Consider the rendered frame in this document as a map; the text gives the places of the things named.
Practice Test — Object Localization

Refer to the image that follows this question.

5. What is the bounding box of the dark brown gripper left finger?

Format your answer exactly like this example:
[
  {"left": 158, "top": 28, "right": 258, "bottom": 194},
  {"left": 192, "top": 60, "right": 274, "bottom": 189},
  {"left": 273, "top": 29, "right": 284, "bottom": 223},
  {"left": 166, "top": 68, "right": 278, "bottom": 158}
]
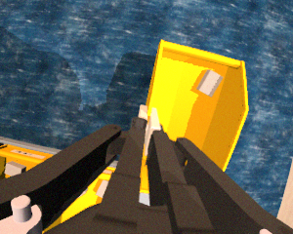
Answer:
[{"left": 0, "top": 105, "right": 148, "bottom": 234}]

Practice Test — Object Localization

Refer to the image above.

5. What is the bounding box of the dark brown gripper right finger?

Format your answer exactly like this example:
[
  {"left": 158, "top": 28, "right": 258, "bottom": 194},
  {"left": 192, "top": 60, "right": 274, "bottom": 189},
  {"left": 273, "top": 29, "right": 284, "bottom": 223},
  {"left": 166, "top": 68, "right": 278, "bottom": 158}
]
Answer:
[{"left": 145, "top": 107, "right": 293, "bottom": 234}]

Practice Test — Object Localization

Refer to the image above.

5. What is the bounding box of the yellow bin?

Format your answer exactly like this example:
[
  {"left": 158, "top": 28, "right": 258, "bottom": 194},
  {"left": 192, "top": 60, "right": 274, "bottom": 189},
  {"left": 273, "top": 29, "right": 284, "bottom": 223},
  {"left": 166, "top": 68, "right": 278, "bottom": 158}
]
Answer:
[
  {"left": 43, "top": 167, "right": 115, "bottom": 233},
  {"left": 0, "top": 144, "right": 52, "bottom": 179},
  {"left": 146, "top": 40, "right": 248, "bottom": 171}
]

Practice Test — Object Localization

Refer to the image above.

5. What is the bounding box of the grey metal shelf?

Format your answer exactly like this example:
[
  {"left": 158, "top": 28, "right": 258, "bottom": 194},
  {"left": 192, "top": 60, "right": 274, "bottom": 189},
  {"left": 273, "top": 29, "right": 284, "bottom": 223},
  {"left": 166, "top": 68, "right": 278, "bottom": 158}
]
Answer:
[{"left": 0, "top": 136, "right": 149, "bottom": 206}]

